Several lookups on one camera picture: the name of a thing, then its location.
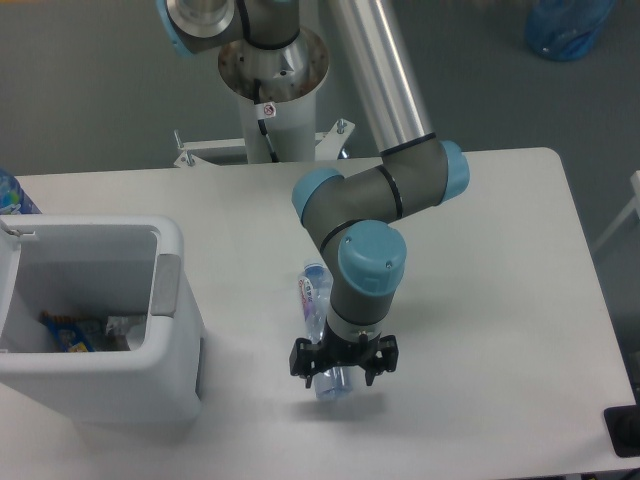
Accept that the clear plastic water bottle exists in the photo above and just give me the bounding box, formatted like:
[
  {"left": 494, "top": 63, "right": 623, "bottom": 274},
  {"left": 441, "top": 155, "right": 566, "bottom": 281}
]
[{"left": 297, "top": 258, "right": 352, "bottom": 401}]

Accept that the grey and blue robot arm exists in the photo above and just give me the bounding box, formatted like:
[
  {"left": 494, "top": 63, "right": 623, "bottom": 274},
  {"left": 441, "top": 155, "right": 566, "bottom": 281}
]
[{"left": 156, "top": 1, "right": 470, "bottom": 382}]

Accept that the blue snack wrapper in bin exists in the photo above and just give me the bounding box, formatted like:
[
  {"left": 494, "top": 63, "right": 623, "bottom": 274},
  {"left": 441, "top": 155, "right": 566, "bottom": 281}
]
[{"left": 41, "top": 311, "right": 95, "bottom": 353}]

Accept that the blue plastic bag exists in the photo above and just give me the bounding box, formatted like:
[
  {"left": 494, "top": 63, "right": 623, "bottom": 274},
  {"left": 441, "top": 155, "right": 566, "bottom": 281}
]
[{"left": 524, "top": 0, "right": 617, "bottom": 62}]

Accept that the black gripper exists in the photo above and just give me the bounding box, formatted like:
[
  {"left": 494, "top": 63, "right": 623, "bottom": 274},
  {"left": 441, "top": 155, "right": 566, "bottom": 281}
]
[{"left": 289, "top": 325, "right": 399, "bottom": 389}]

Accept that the blue bottle at left edge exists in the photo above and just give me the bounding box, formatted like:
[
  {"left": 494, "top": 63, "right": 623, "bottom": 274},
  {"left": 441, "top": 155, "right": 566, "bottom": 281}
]
[{"left": 1, "top": 169, "right": 41, "bottom": 215}]

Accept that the crumpled silver wrapper in bin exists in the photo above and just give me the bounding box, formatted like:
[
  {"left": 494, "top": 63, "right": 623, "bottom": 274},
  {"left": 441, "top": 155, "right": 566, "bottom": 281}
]
[{"left": 105, "top": 315, "right": 147, "bottom": 351}]

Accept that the white trash can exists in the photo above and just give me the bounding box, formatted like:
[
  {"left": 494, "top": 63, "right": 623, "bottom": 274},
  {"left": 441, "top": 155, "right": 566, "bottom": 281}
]
[{"left": 1, "top": 214, "right": 204, "bottom": 423}]

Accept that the black device at table corner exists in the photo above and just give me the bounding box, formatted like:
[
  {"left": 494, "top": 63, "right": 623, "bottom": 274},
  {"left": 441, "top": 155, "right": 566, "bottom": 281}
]
[{"left": 604, "top": 405, "right": 639, "bottom": 458}]

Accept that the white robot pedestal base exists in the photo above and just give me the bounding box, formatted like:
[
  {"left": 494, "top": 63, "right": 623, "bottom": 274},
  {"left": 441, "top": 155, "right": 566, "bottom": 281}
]
[{"left": 174, "top": 27, "right": 355, "bottom": 167}]

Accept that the white frame at right edge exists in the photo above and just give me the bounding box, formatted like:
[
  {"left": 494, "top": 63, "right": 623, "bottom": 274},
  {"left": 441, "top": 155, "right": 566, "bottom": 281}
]
[{"left": 592, "top": 170, "right": 639, "bottom": 257}]

